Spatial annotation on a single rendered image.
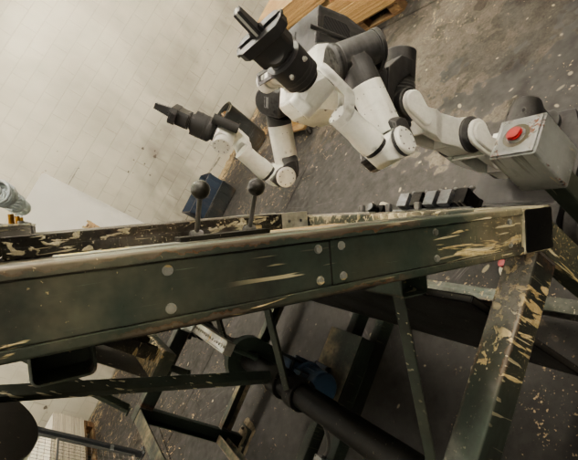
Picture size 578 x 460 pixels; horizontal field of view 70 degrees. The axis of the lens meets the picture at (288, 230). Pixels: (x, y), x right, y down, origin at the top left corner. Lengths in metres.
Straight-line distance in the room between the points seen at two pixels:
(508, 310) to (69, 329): 0.94
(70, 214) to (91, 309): 4.46
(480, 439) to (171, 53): 6.40
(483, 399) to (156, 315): 0.78
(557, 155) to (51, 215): 4.60
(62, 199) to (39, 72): 2.15
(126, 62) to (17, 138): 1.76
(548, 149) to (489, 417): 0.65
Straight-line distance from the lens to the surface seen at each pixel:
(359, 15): 5.07
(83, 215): 5.02
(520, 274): 1.17
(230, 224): 1.59
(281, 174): 1.54
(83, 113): 6.50
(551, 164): 1.22
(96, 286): 0.57
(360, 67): 1.17
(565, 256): 1.28
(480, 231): 0.98
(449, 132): 1.73
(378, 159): 1.09
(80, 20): 6.80
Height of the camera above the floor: 1.73
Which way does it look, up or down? 27 degrees down
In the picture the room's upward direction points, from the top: 59 degrees counter-clockwise
